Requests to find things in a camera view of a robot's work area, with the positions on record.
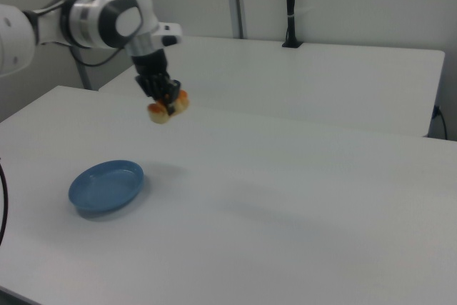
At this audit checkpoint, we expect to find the thick black cable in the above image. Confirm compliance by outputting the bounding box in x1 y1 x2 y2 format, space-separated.
0 156 9 249

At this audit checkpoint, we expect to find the blue round plate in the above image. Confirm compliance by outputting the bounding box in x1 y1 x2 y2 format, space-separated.
68 159 145 214

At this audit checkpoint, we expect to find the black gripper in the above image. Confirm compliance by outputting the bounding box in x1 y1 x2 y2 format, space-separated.
131 49 183 117

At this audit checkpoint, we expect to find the white side table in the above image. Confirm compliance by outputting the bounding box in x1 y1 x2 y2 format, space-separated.
98 34 446 139

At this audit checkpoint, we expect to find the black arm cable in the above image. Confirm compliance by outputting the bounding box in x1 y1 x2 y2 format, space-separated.
69 46 126 69

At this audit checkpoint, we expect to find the black pole with clamp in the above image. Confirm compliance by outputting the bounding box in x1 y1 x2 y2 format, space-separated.
281 0 305 49

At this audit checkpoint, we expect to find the orange glazed bread roll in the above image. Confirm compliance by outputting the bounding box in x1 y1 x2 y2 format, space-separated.
147 91 191 125

